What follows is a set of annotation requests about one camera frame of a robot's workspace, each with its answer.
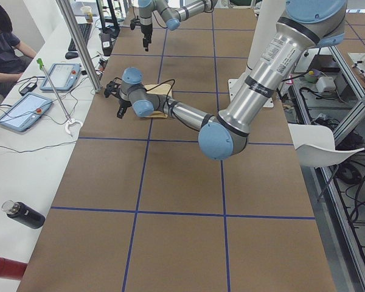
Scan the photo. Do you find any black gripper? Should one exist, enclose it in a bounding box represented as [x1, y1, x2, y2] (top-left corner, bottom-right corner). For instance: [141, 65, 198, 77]
[130, 17, 153, 52]
[103, 81, 131, 119]

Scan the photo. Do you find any beige long-sleeve printed shirt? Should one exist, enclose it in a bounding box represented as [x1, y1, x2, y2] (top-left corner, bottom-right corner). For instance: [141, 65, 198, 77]
[133, 84, 172, 119]

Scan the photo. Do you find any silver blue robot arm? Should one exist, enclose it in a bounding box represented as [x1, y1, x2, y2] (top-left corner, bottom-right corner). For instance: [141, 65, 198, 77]
[130, 0, 217, 52]
[105, 1, 347, 160]

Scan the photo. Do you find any black labelled box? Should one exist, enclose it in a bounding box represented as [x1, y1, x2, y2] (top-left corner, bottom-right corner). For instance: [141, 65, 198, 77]
[99, 32, 113, 57]

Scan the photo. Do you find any long reacher grabber tool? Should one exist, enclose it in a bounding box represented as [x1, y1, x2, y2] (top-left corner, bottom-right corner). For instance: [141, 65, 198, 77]
[36, 58, 83, 137]

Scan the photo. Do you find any black computer keyboard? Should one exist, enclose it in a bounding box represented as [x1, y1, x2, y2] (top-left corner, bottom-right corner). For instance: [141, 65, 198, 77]
[68, 23, 93, 52]

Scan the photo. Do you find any far blue teach pendant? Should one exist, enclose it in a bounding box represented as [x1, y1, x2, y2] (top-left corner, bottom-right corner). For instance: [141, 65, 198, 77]
[48, 63, 82, 92]

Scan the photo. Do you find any blue teach pendant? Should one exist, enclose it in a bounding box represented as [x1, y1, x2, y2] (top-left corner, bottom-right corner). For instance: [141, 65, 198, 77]
[48, 63, 82, 92]
[0, 92, 53, 132]

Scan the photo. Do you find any near blue teach pendant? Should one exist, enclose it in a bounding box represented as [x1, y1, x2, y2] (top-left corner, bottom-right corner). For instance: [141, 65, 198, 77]
[0, 92, 53, 132]

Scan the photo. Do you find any seated person in dark shirt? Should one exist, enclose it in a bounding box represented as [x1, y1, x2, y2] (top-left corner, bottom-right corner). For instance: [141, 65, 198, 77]
[0, 5, 37, 97]

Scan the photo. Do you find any black water bottle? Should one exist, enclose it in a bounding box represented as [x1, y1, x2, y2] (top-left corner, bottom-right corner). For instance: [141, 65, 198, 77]
[1, 200, 45, 229]

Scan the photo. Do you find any white plastic chair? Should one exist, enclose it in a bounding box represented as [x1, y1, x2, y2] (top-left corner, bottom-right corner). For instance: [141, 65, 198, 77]
[287, 123, 365, 201]

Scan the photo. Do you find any red cylinder bottle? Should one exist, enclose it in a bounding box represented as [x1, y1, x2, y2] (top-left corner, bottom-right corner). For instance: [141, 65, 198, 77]
[0, 257, 27, 280]

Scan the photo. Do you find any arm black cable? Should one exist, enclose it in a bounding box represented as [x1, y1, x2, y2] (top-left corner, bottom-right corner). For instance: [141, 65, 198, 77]
[142, 78, 207, 128]

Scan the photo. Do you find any aluminium frame post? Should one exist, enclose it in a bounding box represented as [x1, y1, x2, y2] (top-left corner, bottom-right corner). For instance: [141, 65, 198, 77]
[56, 0, 102, 93]

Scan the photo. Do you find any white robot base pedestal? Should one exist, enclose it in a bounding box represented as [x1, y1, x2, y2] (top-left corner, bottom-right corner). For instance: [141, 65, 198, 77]
[227, 0, 275, 108]

